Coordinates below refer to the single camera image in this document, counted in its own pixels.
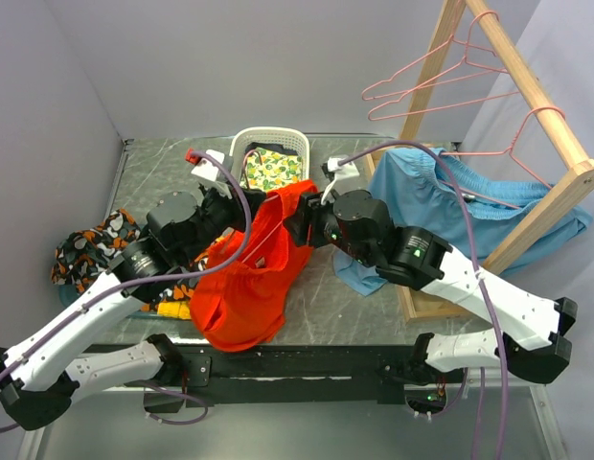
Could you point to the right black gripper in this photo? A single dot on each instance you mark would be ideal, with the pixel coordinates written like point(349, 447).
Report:
point(309, 208)

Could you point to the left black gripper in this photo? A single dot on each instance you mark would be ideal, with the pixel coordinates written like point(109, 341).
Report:
point(235, 205)

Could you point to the orange shorts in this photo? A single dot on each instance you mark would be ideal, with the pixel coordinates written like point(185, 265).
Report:
point(243, 304)

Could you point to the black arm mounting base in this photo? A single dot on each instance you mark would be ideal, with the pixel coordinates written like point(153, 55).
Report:
point(301, 373)

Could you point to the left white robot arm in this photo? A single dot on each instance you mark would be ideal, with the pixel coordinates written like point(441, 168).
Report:
point(41, 377)

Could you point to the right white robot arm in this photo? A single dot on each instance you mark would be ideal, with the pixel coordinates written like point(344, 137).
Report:
point(530, 343)

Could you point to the yellow shorts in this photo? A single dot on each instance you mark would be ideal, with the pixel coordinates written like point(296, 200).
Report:
point(175, 301)

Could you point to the camouflage pattern shorts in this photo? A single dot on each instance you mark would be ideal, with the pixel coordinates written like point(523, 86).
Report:
point(85, 254)

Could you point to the blue shorts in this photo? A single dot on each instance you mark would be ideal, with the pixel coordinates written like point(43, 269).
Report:
point(417, 192)

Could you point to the pink hanger holding blue shorts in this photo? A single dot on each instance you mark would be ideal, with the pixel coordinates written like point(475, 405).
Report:
point(509, 152)

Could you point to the lemon print folded cloth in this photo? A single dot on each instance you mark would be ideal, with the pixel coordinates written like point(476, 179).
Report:
point(268, 170)

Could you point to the white plastic basket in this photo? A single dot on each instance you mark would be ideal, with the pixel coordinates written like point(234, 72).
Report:
point(288, 137)

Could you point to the teal plastic tray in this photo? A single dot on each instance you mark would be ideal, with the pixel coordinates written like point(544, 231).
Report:
point(67, 294)

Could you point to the wooden clothes rack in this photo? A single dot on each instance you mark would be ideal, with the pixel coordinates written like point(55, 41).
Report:
point(573, 187)

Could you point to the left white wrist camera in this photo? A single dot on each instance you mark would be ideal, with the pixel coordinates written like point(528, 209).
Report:
point(207, 174)

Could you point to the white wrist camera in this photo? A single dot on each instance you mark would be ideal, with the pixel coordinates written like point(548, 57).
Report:
point(343, 177)
point(207, 174)

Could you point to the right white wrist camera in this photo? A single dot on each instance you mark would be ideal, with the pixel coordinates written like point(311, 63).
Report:
point(343, 177)

